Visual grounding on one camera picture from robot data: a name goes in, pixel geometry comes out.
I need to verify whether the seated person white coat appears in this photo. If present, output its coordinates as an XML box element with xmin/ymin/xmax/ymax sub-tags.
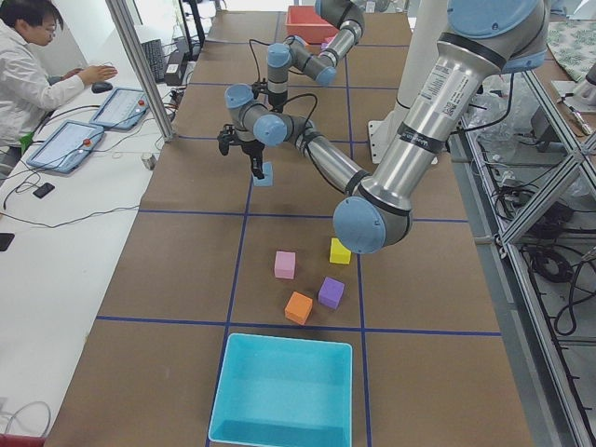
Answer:
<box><xmin>1</xmin><ymin>1</ymin><xmax>117</xmax><ymax>147</ymax></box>

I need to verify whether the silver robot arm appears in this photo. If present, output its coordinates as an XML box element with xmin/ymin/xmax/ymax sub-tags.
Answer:
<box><xmin>251</xmin><ymin>1</ymin><xmax>365</xmax><ymax>112</ymax></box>
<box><xmin>218</xmin><ymin>1</ymin><xmax>550</xmax><ymax>253</ymax></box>

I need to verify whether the far teach pendant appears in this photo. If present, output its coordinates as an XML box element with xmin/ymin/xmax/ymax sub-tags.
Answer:
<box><xmin>89</xmin><ymin>88</ymin><xmax>148</xmax><ymax>130</ymax></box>

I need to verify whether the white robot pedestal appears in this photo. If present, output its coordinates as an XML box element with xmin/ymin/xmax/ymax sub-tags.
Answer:
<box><xmin>368</xmin><ymin>0</ymin><xmax>448</xmax><ymax>165</ymax></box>

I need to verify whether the pink plastic bin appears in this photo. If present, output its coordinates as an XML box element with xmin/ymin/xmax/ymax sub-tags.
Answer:
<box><xmin>285</xmin><ymin>6</ymin><xmax>338</xmax><ymax>44</ymax></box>

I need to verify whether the aluminium frame post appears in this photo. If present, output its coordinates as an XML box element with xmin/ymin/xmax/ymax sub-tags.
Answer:
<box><xmin>105</xmin><ymin>0</ymin><xmax>174</xmax><ymax>142</ymax></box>

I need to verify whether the black keyboard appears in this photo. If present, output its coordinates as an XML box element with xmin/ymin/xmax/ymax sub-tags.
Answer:
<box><xmin>141</xmin><ymin>39</ymin><xmax>166</xmax><ymax>83</ymax></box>

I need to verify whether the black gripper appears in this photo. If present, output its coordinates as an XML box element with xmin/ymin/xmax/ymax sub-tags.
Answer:
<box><xmin>217</xmin><ymin>124</ymin><xmax>264</xmax><ymax>180</ymax></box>
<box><xmin>251</xmin><ymin>79</ymin><xmax>288</xmax><ymax>111</ymax></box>

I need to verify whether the black smartphone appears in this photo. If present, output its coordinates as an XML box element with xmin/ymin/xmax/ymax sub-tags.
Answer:
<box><xmin>33</xmin><ymin>183</ymin><xmax>55</xmax><ymax>199</ymax></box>

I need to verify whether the light pink foam block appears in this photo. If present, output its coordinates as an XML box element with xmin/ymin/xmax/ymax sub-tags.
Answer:
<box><xmin>274</xmin><ymin>251</ymin><xmax>296</xmax><ymax>279</ymax></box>

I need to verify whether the light blue block arm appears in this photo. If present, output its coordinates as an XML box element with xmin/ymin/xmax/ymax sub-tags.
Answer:
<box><xmin>252</xmin><ymin>161</ymin><xmax>274</xmax><ymax>187</ymax></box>

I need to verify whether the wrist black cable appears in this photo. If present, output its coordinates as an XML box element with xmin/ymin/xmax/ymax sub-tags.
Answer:
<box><xmin>248</xmin><ymin>38</ymin><xmax>299</xmax><ymax>85</ymax></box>
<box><xmin>278</xmin><ymin>92</ymin><xmax>318</xmax><ymax>129</ymax></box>

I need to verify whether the purple foam block left side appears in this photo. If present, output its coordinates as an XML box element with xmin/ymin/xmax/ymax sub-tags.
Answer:
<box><xmin>318</xmin><ymin>277</ymin><xmax>345</xmax><ymax>309</ymax></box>

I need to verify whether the near teach pendant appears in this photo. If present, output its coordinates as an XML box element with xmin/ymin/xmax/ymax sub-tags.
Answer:
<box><xmin>26</xmin><ymin>120</ymin><xmax>104</xmax><ymax>174</ymax></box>

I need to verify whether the teach pendant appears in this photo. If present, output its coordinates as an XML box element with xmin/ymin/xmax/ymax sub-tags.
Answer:
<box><xmin>89</xmin><ymin>88</ymin><xmax>148</xmax><ymax>130</ymax></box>
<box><xmin>26</xmin><ymin>120</ymin><xmax>104</xmax><ymax>174</ymax></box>

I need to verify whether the orange foam block left side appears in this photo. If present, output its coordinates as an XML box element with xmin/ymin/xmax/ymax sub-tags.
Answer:
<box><xmin>284</xmin><ymin>291</ymin><xmax>313</xmax><ymax>325</ymax></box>

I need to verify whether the yellow foam block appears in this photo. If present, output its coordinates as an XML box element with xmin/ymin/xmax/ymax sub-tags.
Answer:
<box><xmin>329</xmin><ymin>237</ymin><xmax>352</xmax><ymax>265</ymax></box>

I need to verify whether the black computer mouse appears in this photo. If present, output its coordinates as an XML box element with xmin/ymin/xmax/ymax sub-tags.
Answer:
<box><xmin>91</xmin><ymin>81</ymin><xmax>113</xmax><ymax>94</ymax></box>

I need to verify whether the light blue plastic bin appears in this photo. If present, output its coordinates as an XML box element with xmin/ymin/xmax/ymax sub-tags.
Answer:
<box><xmin>208</xmin><ymin>333</ymin><xmax>353</xmax><ymax>447</ymax></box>

